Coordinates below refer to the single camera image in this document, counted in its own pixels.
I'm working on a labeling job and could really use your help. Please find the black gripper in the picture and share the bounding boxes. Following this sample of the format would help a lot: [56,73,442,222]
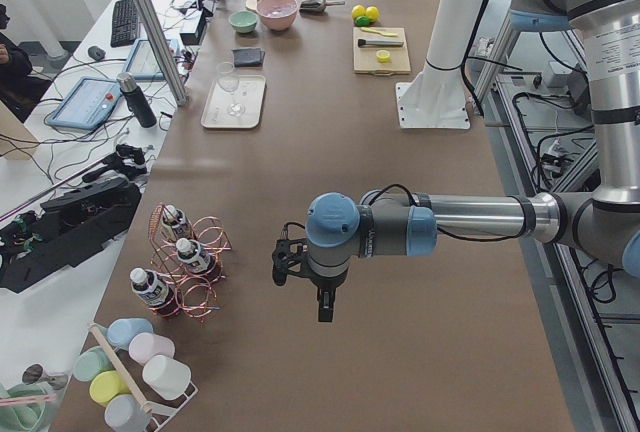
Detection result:
[308,271,345,323]

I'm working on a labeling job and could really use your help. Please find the copper wire bottle basket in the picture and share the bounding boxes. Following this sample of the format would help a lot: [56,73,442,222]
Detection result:
[148,203,232,322]

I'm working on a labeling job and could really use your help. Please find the tea bottle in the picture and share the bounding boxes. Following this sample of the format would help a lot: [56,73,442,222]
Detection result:
[130,267,179,317]
[175,238,221,283]
[160,204,192,243]

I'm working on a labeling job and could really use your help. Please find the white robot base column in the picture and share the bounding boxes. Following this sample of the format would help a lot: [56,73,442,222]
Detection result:
[396,0,486,129]

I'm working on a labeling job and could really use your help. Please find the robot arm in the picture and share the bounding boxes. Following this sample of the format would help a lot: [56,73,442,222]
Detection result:
[301,0,639,322]

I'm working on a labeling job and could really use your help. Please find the white cup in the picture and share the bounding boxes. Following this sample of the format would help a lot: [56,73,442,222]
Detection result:
[142,355,192,400]

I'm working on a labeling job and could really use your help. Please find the pink cup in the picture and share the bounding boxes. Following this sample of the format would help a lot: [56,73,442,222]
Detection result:
[128,332,175,365]

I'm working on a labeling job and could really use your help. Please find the white cup rack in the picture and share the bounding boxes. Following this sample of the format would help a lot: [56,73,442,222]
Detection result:
[88,323,199,431]

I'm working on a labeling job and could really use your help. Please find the blue cup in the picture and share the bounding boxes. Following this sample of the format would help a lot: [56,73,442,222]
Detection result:
[106,317,154,350]

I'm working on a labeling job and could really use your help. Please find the cream serving tray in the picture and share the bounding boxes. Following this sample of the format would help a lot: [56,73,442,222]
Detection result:
[200,75,266,130]

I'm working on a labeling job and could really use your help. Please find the grey cup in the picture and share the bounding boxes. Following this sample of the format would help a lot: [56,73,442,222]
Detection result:
[104,394,151,432]

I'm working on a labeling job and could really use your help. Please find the wooden cutting board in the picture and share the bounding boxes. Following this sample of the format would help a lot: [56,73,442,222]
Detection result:
[352,27,411,75]

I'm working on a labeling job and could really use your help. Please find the green cup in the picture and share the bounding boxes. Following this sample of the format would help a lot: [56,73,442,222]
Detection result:
[72,346,114,382]

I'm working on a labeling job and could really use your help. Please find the yellow cup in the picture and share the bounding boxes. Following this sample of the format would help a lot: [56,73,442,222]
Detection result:
[89,370,130,407]

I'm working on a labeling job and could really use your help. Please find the clear wine glass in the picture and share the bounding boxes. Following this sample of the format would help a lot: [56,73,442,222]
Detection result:
[216,62,245,117]

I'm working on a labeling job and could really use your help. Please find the half lemon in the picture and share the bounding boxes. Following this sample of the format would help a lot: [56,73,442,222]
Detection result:
[375,49,391,63]

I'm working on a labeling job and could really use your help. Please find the grey folded cloth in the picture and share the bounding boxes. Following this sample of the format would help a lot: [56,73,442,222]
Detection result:
[232,47,265,68]

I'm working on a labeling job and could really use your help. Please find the black foam case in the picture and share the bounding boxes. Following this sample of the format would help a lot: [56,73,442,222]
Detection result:
[1,177,141,293]

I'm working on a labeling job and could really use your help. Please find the yellow plastic knife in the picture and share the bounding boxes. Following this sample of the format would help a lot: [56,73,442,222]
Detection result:
[360,27,399,37]

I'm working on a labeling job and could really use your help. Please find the black thermos bottle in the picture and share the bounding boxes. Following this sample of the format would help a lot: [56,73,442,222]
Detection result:
[116,72,157,128]

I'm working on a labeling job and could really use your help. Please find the pink bowl with ice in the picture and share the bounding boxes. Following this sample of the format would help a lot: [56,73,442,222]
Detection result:
[256,0,299,31]

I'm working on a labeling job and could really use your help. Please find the metal ice scoop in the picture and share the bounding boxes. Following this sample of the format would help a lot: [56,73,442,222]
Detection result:
[299,0,346,14]

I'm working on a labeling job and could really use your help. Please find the teach pendant far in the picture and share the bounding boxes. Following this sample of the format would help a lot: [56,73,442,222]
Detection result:
[123,38,164,81]

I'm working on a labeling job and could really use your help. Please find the teach pendant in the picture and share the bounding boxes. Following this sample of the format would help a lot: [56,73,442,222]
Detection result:
[45,77,121,131]
[123,38,164,81]

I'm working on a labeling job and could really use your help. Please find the steel jigger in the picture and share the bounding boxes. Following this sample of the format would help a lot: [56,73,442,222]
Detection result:
[22,364,69,391]

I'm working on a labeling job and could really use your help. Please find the teach pendant near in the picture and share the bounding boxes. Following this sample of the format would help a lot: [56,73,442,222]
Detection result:
[45,77,121,131]

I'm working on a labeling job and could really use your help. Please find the black keyboard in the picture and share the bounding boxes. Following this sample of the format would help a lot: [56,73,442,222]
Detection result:
[110,0,139,47]

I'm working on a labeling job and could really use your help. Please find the computer mouse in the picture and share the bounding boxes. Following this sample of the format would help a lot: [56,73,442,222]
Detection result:
[87,46,106,62]

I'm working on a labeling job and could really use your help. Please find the aluminium frame post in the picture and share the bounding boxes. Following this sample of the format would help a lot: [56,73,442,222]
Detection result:
[133,0,188,107]

